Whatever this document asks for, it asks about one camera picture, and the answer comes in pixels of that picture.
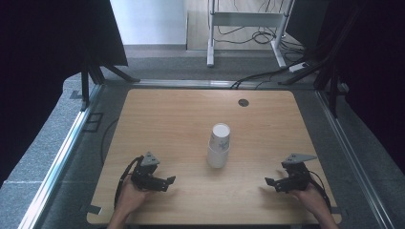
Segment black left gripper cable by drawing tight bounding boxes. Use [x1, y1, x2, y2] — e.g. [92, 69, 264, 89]
[113, 155, 145, 208]

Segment black floor cables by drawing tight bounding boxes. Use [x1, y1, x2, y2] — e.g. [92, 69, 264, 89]
[213, 0, 309, 90]

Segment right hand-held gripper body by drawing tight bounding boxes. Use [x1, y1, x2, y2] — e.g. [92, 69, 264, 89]
[281, 153, 318, 192]

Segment black metal stand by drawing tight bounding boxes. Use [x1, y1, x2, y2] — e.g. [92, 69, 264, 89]
[278, 18, 352, 118]
[80, 58, 141, 112]

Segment stack of white paper cups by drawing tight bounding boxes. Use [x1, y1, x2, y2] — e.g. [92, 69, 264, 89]
[206, 122, 231, 169]

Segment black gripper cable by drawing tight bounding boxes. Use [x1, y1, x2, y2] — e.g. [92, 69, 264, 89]
[308, 171, 332, 212]
[113, 155, 145, 208]

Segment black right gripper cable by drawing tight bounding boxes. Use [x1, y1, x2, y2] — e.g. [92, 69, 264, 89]
[308, 171, 332, 212]

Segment thin black floor cable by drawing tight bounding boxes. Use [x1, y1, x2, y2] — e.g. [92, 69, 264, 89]
[100, 117, 120, 167]

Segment person's right hand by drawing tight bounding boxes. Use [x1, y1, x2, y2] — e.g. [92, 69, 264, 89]
[291, 183, 332, 219]

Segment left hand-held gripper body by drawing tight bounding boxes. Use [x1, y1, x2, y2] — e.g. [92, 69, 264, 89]
[130, 151, 160, 192]

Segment black curtain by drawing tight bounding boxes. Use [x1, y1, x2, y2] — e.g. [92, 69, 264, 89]
[0, 0, 129, 189]
[286, 0, 405, 176]

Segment aluminium rail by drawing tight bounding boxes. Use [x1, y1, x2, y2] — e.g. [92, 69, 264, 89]
[18, 85, 103, 229]
[314, 90, 396, 229]
[132, 78, 266, 91]

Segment white metal stand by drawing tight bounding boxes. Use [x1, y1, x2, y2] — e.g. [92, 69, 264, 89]
[206, 0, 296, 69]

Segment person's left hand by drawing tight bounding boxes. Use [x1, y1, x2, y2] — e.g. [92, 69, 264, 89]
[115, 177, 153, 215]

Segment white power strip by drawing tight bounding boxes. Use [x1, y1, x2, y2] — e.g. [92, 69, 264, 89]
[288, 61, 309, 73]

